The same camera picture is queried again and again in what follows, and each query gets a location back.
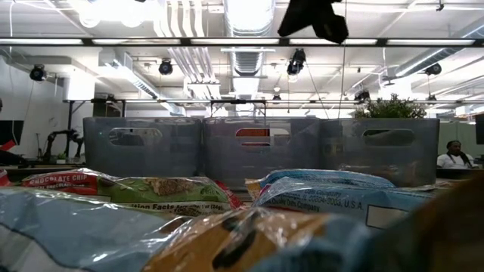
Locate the blue granola bar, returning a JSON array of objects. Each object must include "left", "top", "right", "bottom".
[
  {"left": 252, "top": 176, "right": 436, "bottom": 230},
  {"left": 244, "top": 168, "right": 397, "bottom": 190}
]

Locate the dark multicolour granola bar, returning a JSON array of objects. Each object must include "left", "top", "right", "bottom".
[{"left": 395, "top": 181, "right": 453, "bottom": 192}]

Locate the black ceiling spotlight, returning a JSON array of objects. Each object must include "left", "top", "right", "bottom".
[
  {"left": 285, "top": 48, "right": 307, "bottom": 76},
  {"left": 353, "top": 89, "right": 372, "bottom": 103},
  {"left": 157, "top": 58, "right": 175, "bottom": 76},
  {"left": 423, "top": 62, "right": 443, "bottom": 77},
  {"left": 29, "top": 63, "right": 48, "bottom": 82}
]

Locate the black overhead light bar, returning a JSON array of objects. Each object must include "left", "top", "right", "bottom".
[{"left": 0, "top": 36, "right": 484, "bottom": 48}]

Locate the green artificial potted plant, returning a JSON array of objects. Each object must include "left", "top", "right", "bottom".
[{"left": 353, "top": 93, "right": 428, "bottom": 120}]

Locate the grey translucent plastic bin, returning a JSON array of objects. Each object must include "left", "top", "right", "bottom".
[
  {"left": 201, "top": 116, "right": 322, "bottom": 190},
  {"left": 319, "top": 118, "right": 441, "bottom": 188},
  {"left": 82, "top": 116, "right": 203, "bottom": 181}
]

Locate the red background box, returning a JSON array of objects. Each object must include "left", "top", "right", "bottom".
[{"left": 234, "top": 128, "right": 271, "bottom": 148}]

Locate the black monitor screen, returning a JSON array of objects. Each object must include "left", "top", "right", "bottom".
[
  {"left": 475, "top": 113, "right": 484, "bottom": 146},
  {"left": 0, "top": 119, "right": 25, "bottom": 147}
]

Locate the person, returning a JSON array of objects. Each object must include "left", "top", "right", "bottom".
[{"left": 436, "top": 140, "right": 476, "bottom": 169}]

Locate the red white striped object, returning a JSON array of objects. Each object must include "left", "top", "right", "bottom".
[{"left": 0, "top": 139, "right": 19, "bottom": 153}]

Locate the black background equipment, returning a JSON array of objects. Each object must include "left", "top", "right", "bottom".
[{"left": 0, "top": 150, "right": 31, "bottom": 169}]

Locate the round silver air duct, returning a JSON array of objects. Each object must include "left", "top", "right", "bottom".
[{"left": 222, "top": 0, "right": 277, "bottom": 100}]

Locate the thin hanging cable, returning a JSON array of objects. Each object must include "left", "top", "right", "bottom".
[{"left": 340, "top": 37, "right": 348, "bottom": 110}]

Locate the long silver air duct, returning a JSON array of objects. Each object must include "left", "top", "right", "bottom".
[{"left": 381, "top": 17, "right": 484, "bottom": 82}]

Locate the white rectangular air duct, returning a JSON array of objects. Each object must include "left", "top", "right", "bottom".
[{"left": 98, "top": 51, "right": 186, "bottom": 116}]

